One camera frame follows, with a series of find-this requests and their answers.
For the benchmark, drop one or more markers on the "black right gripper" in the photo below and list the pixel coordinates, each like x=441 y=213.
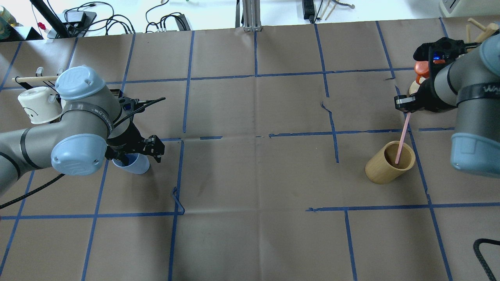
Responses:
x=428 y=97

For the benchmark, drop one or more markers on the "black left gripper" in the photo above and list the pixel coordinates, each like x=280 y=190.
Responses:
x=132 y=141

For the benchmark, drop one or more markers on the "light blue plastic cup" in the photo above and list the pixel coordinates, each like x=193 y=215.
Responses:
x=136 y=164

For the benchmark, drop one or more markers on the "pink chopstick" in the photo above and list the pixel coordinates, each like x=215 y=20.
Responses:
x=402 y=138

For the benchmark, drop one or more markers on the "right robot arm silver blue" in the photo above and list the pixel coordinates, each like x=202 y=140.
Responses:
x=463 y=77

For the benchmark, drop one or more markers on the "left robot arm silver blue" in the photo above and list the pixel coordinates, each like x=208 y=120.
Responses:
x=94 y=125

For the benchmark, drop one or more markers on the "orange mug on tree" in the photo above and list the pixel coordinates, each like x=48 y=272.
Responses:
x=422 y=71

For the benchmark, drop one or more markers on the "bamboo cylinder holder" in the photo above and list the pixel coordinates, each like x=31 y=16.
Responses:
x=382 y=168

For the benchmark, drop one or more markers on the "wooden mug tree stand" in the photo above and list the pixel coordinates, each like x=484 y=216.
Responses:
x=478 y=31

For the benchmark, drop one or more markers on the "white smiley mug left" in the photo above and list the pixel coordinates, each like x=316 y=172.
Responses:
x=40 y=104

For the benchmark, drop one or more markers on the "wooden chopstick on desk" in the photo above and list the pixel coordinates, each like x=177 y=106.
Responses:
x=328 y=10

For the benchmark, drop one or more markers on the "brown paper table mat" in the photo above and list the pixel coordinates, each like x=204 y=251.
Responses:
x=267 y=136

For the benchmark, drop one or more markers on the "black power adapter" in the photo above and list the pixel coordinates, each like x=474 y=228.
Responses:
x=308 y=10

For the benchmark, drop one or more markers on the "black wire mug rack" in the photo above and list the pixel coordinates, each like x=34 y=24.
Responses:
x=43 y=84

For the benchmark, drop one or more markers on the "aluminium frame post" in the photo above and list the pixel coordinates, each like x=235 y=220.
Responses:
x=248 y=15

